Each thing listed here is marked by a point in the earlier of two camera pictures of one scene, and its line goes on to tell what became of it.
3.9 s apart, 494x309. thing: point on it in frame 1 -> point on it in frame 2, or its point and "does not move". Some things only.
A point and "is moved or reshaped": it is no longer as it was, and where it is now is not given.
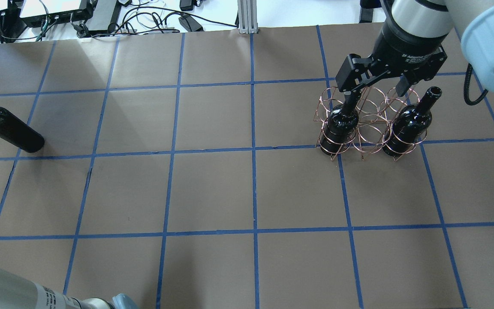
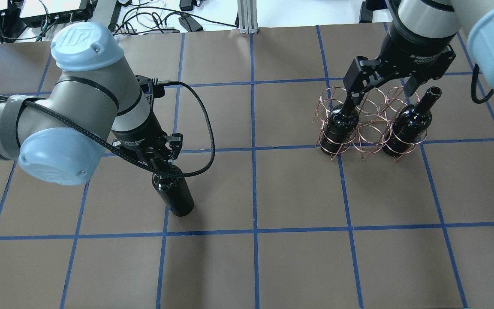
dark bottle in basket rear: [411, 125] does not move
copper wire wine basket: [369, 120] does not move
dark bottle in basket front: [341, 129] does not move
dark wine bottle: [0, 122] is moved or reshaped
